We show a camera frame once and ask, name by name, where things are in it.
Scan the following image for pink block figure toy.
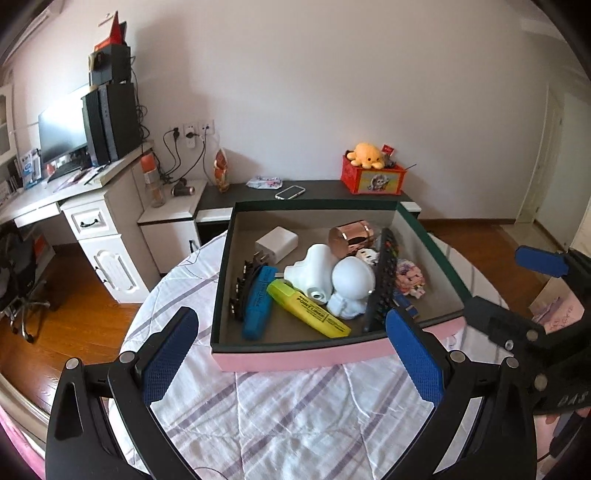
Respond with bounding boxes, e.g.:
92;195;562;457
396;259;426;299

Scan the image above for small blue dark box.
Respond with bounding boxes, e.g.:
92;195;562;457
393;288;420;319

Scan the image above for black hair comb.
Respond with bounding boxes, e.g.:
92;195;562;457
363;228;399;333

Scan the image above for pink white block toy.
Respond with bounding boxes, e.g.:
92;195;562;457
356;248;380;267

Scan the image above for white round robot figure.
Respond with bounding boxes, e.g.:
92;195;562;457
327;257;376;320

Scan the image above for yellow highlighter pen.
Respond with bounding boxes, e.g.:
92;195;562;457
266;279;351;339

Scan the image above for white plug night light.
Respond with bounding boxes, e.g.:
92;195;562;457
283;244;338;305

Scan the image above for black clip strip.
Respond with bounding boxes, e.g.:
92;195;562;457
229;258;267;322

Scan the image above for white charger cube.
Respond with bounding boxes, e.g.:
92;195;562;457
254;226;298;265

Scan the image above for striped white table cloth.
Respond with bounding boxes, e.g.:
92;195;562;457
107;230;509;480

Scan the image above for red cartoon box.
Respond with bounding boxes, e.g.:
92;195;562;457
341;155;408;196

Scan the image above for black office chair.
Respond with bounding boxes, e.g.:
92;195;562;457
1;224;51;344

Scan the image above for orange octopus plush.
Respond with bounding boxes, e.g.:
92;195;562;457
346;142;385;170

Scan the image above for white desk with drawers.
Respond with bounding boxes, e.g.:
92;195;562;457
1;141;160;304

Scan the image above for pink green storage box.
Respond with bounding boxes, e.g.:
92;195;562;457
211;199;471;372

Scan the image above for low black white cabinet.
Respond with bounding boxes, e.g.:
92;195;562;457
137;180;422;275

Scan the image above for white smartphone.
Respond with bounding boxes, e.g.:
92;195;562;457
274;185;307;201

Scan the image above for orange cap water bottle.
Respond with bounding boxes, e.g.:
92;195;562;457
140;152;165;208

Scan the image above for white glass door cabinet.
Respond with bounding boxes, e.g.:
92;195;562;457
0;84;17;165

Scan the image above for anatomy torso model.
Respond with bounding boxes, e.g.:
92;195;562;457
213;148;229;193

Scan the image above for black computer monitor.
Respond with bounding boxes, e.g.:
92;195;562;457
38;99;87;164

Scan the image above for black computer tower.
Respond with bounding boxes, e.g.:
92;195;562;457
82;83;142;167

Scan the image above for black box stack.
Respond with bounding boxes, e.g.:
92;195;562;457
89;44;131;87

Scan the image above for wall power sockets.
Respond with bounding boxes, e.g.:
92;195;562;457
172;119;215;150

